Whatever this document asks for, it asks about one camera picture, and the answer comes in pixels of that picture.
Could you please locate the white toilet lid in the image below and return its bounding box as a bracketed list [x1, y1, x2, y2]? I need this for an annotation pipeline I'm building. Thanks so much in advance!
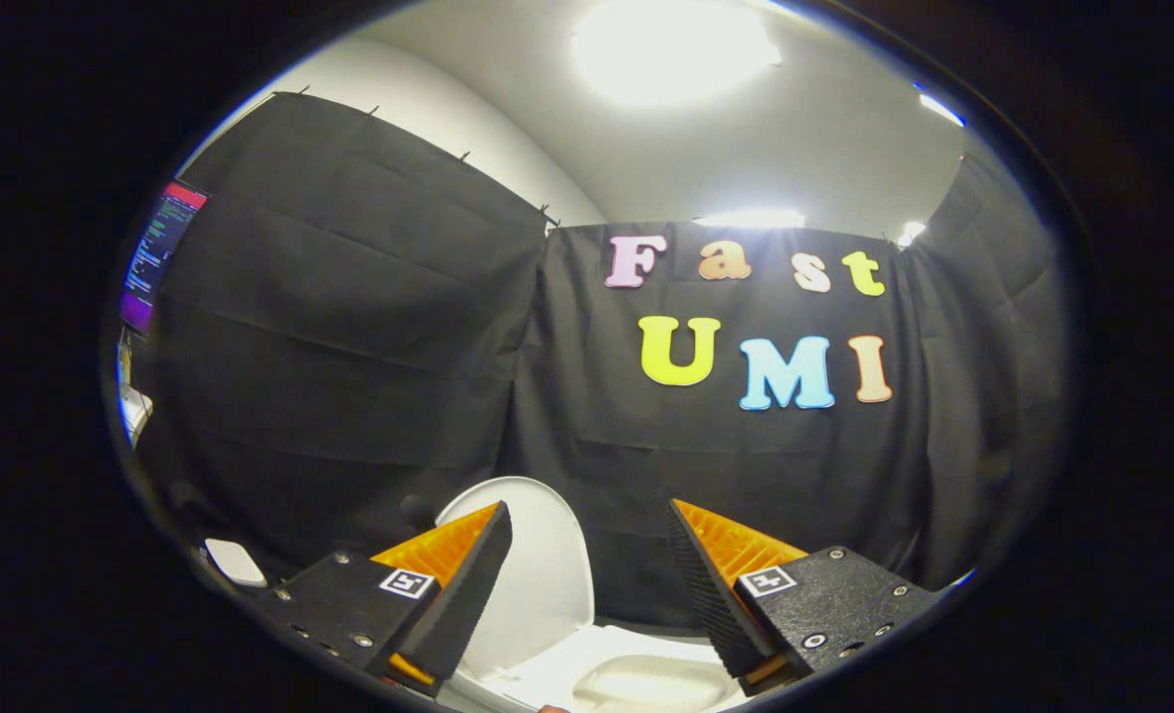
[436, 476, 596, 684]

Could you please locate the black backdrop cloth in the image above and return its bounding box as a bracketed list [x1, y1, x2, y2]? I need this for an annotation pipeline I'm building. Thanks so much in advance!
[132, 91, 1073, 635]

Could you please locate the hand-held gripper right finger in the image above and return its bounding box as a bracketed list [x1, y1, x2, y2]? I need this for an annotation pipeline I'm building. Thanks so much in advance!
[668, 498, 946, 696]

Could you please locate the small white rounded object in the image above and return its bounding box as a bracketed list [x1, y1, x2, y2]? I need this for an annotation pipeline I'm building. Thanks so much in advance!
[204, 538, 268, 588]

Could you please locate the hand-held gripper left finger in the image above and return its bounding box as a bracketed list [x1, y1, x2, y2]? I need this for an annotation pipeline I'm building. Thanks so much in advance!
[252, 500, 514, 697]

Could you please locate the computer monitor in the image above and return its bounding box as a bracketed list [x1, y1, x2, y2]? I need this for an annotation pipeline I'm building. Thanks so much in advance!
[120, 181, 210, 336]

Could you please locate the ceiling light panel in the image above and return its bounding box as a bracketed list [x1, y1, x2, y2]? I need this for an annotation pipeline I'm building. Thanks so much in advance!
[694, 208, 808, 230]
[916, 89, 966, 128]

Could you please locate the large ceiling light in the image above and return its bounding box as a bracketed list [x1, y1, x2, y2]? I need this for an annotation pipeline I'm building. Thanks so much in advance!
[572, 0, 781, 108]

